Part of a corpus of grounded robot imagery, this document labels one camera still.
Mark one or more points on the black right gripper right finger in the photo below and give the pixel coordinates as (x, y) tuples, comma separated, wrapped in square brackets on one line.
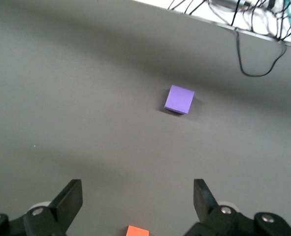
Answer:
[(209, 214)]

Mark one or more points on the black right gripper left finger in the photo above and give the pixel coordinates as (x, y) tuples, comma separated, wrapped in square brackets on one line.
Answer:
[(61, 211)]

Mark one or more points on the orange foam block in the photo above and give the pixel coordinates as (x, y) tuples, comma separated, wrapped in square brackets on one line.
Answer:
[(136, 231)]

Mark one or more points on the purple foam block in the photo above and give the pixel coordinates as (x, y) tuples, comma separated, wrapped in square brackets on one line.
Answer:
[(179, 99)]

